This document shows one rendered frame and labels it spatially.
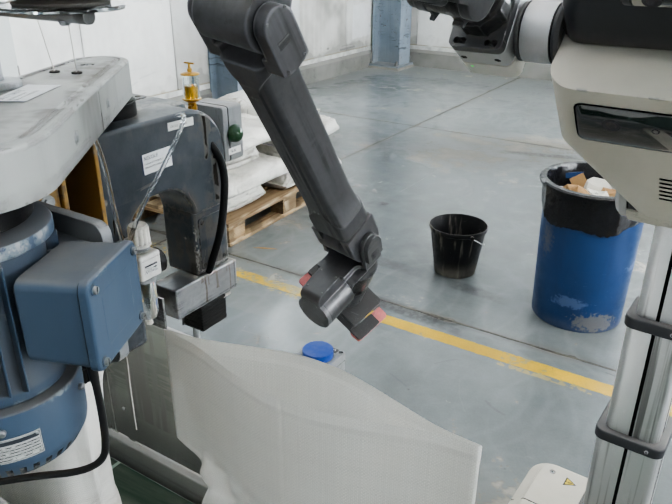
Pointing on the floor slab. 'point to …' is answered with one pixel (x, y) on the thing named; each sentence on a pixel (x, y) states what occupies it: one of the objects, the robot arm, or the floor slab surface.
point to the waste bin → (582, 254)
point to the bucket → (457, 244)
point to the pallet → (282, 205)
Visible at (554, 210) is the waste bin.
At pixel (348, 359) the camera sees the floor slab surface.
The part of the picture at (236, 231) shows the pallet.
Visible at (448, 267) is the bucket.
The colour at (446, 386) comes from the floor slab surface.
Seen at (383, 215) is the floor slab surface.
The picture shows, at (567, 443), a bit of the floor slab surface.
